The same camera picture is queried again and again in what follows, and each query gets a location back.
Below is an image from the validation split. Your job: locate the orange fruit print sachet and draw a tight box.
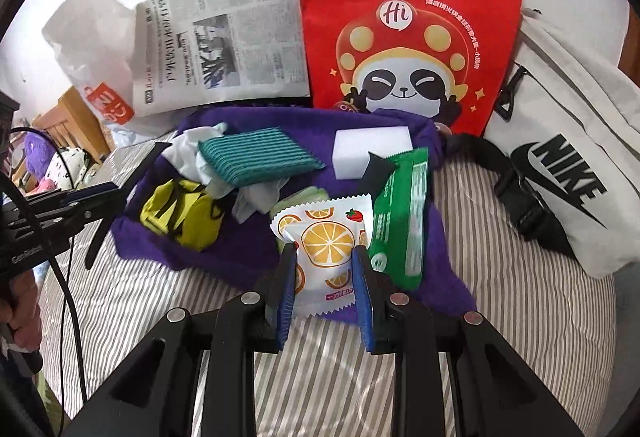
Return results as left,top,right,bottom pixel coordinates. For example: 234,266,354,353
271,194,373,318

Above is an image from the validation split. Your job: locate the yellow black mesh pouch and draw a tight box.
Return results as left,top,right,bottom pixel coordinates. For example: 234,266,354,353
139,179,224,252

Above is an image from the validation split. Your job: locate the green wet wipes pack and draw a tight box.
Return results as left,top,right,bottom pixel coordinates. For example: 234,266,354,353
369,148,430,291

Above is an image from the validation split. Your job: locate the teal ribbed cleaning cloth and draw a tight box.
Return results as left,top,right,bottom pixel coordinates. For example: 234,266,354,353
198,128,326,188

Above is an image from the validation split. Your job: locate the white paper towel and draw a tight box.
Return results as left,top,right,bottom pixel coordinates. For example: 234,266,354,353
232,178,288,225

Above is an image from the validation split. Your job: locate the person left hand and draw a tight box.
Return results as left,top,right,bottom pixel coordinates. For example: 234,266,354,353
1,269,42,353

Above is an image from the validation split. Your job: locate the white plush toy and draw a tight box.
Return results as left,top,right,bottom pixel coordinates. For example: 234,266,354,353
44,148,93,191

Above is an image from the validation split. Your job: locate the white fabric glove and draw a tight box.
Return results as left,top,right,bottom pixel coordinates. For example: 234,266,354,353
162,123,233,200

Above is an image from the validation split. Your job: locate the purple plush toy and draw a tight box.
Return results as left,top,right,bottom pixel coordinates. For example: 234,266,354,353
24,132,55,181

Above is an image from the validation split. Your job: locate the purple fluffy towel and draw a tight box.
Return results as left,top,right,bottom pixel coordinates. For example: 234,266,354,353
112,106,476,317

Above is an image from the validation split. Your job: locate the wooden headboard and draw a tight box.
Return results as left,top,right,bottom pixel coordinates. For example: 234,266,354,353
32,87,115,164

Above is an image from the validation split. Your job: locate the white sponge block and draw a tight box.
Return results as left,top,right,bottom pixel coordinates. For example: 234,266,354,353
332,126,413,180

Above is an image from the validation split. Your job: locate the white Miniso plastic bag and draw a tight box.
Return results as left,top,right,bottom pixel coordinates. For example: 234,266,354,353
42,0,172,137

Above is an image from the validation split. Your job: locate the folded newspaper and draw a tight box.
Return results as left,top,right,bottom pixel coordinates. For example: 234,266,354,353
130,0,309,116

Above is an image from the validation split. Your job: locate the striped bed quilt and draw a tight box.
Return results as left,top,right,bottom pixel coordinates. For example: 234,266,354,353
39,157,616,436

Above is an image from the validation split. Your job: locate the white Nike waist bag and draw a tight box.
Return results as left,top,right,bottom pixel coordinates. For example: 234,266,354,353
444,10,639,278

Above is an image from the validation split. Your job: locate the red panda paper bag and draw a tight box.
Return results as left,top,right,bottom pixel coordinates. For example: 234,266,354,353
299,0,522,134

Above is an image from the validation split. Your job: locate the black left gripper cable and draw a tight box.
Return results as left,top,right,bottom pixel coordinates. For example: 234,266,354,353
0,126,89,437

